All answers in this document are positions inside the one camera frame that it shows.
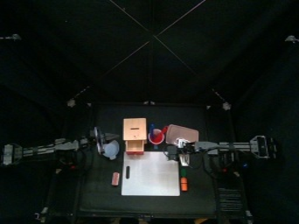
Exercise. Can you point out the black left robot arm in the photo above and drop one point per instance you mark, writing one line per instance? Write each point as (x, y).
(43, 149)

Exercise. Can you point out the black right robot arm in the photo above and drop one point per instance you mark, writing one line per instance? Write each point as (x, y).
(238, 145)

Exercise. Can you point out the white cutting board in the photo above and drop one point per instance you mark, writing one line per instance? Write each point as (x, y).
(151, 175)

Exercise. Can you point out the pink toy sushi roll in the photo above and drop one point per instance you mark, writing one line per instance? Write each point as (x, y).
(115, 178)

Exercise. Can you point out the wooden box with red drawer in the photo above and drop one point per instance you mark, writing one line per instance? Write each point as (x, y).
(135, 135)

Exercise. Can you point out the red plastic cup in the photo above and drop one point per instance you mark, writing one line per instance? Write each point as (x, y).
(156, 138)

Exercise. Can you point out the blue utensil in cup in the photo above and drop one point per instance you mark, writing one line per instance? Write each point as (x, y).
(151, 129)

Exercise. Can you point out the grey frame clamp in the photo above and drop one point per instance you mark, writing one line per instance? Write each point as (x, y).
(226, 106)
(14, 37)
(71, 102)
(291, 38)

